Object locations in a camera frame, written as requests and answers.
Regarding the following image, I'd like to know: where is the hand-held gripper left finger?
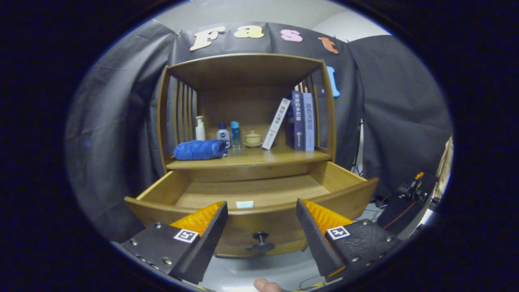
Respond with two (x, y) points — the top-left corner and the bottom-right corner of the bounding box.
(112, 200), (229, 285)

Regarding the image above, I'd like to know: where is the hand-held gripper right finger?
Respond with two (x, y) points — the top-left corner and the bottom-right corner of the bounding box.
(296, 198), (402, 282)

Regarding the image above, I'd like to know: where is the black round drawer knob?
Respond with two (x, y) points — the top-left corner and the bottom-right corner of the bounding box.
(245, 231), (276, 253)

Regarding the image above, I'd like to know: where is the wooden drawer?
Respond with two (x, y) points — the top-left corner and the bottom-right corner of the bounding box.
(124, 161), (380, 259)

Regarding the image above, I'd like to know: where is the wooden countertop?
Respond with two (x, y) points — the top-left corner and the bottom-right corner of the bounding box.
(166, 142), (332, 171)

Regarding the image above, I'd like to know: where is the wooden cabinet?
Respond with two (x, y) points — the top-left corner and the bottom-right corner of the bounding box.
(157, 53), (338, 183)

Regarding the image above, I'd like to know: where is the black equipment with orange part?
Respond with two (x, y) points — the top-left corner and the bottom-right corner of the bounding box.
(375, 171), (436, 240)

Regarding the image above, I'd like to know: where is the blue rolled towel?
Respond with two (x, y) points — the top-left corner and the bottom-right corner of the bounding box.
(174, 139), (228, 161)

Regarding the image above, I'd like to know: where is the black tripod stand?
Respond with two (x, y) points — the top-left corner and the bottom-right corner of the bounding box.
(351, 120), (365, 176)

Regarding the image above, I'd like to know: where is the white bottle with blue cap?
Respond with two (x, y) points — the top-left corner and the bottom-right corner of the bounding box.
(216, 123), (231, 149)

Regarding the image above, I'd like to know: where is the clear blue bottle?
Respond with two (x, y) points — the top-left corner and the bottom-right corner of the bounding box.
(230, 121), (241, 150)

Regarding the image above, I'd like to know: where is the beige lidded teacup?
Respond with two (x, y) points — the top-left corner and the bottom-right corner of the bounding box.
(244, 130), (263, 148)

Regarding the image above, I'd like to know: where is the pale grey book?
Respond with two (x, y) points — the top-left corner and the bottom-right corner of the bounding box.
(302, 92), (315, 152)

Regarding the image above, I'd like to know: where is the dark blue book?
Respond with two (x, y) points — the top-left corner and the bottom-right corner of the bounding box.
(285, 90), (305, 151)

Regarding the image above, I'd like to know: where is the white book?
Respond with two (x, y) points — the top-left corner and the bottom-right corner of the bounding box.
(262, 97), (292, 150)

